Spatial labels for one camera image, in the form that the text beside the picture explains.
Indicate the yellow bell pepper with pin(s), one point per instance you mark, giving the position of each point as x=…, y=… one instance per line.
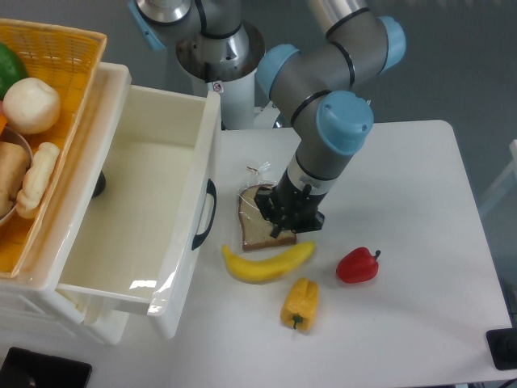
x=300, y=306

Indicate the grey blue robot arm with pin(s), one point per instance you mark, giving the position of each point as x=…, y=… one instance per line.
x=313, y=91

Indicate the black device right edge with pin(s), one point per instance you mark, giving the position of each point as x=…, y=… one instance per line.
x=502, y=345

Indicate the white drawer cabinet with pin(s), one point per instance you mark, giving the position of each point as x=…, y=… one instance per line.
x=31, y=302

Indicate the yellow banana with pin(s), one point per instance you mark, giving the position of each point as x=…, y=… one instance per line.
x=264, y=270

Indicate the white drawer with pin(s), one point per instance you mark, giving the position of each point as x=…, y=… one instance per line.
x=137, y=246

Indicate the white round bun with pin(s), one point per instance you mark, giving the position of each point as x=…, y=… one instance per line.
x=31, y=106

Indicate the cream twisted pastry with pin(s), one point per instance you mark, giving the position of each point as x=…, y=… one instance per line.
x=36, y=180

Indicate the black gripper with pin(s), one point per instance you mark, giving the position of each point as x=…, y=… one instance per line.
x=290, y=208

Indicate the bagged bread slice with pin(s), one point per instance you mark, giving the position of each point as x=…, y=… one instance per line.
x=255, y=229

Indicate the brown bread loaf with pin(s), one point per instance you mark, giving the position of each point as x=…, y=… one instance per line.
x=14, y=163

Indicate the red bell pepper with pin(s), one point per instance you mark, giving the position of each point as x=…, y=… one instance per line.
x=358, y=266

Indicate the orange item in basket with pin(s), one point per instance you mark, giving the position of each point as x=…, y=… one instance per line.
x=2, y=122

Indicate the green vegetable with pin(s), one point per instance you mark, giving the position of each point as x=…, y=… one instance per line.
x=12, y=69

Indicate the black device lower left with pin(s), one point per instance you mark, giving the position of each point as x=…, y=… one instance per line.
x=25, y=368

